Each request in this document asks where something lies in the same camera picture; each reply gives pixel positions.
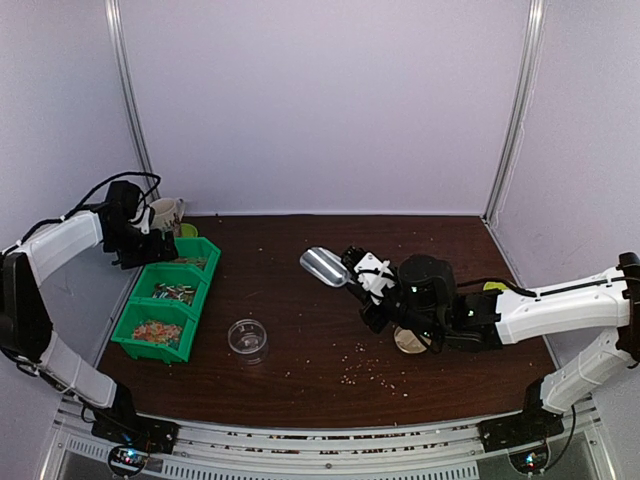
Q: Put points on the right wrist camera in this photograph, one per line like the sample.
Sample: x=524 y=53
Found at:
x=428 y=285

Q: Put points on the green bin compartment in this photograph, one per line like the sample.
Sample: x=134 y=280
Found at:
x=151 y=275
x=198 y=247

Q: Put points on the star candies pile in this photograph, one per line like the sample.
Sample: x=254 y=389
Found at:
x=158 y=333

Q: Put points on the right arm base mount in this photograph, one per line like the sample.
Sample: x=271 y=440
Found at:
x=518 y=429

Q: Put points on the metal scoop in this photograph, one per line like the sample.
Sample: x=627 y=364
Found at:
x=325 y=266

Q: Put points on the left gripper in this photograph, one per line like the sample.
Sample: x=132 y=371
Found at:
x=154 y=252

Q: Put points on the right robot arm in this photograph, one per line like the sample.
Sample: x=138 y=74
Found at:
x=488 y=320

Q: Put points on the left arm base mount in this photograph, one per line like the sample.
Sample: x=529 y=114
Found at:
x=151 y=435

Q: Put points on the left aluminium corner post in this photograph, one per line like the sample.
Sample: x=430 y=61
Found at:
x=116 y=32

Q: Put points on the green bowl right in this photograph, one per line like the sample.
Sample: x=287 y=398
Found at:
x=493 y=285

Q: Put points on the yellow candies pile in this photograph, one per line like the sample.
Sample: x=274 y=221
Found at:
x=198 y=262

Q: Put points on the clear plastic jar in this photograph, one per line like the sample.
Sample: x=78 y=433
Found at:
x=248 y=340

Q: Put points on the gold jar lid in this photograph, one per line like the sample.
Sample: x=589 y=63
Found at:
x=409 y=343

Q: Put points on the right aluminium corner post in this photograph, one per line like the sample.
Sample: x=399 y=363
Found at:
x=523 y=92

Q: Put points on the green bowl behind bins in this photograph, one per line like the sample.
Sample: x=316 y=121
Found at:
x=188 y=231

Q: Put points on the white ceramic mug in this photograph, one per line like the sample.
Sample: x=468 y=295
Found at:
x=167 y=215

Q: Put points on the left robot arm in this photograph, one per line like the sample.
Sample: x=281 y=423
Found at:
x=27 y=333

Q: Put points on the aluminium corner post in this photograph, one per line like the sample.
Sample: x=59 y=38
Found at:
x=523 y=92
x=116 y=32

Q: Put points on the aluminium front rail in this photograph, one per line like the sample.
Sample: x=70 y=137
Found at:
x=441 y=450

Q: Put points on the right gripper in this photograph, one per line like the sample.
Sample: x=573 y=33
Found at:
x=376 y=323

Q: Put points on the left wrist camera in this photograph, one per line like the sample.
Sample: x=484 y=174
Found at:
x=125 y=197

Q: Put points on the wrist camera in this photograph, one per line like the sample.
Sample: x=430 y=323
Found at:
x=125 y=197
x=428 y=285

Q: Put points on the green bin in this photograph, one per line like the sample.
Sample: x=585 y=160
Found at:
x=138 y=312

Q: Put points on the lollipop candies pile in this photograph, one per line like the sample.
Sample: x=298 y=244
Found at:
x=180 y=292

